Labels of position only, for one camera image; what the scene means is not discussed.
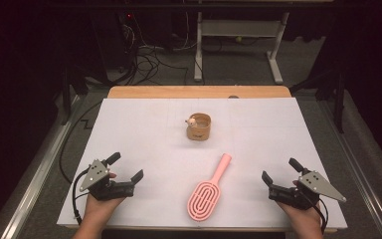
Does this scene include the right hand-held gripper black cable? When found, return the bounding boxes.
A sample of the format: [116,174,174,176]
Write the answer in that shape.
[306,192,330,234]

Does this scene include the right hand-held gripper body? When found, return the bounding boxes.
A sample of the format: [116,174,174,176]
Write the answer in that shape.
[268,168,348,211]

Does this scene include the hand-held gripper black cable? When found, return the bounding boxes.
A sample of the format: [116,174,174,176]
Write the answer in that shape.
[306,192,330,234]
[71,167,93,226]

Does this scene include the left hand-held gripper black cable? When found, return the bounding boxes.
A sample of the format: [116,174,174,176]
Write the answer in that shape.
[71,167,93,226]

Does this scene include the white metal desk frame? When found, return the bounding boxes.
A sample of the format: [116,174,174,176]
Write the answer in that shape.
[193,11,290,85]

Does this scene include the black stand leg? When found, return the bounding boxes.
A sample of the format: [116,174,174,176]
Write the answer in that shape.
[60,64,90,126]
[289,66,346,134]

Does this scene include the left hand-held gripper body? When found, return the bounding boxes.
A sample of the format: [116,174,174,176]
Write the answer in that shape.
[79,158,136,202]

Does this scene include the black device with red light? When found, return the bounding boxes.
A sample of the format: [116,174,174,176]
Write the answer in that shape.
[90,9,137,75]

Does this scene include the metal floor rail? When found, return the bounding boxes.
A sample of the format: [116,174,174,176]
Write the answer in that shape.
[317,99,382,239]
[0,94,82,239]

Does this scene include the person's left hand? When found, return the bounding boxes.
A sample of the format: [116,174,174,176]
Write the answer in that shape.
[79,193,127,225]

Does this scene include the tangle of floor cables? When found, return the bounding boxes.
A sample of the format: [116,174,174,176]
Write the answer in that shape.
[121,19,194,87]

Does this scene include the person's right hand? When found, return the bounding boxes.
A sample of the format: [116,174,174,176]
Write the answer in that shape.
[276,200,323,231]

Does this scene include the wooden holder with small figure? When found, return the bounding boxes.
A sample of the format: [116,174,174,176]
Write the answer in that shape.
[184,113,213,141]

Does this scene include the pink hair brush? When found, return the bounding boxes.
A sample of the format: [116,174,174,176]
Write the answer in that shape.
[186,152,233,222]

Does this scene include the white table cover sheet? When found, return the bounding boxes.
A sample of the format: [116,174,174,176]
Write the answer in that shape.
[56,97,349,230]

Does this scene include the long black floor cable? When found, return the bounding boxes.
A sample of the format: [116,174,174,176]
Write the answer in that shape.
[58,99,104,185]

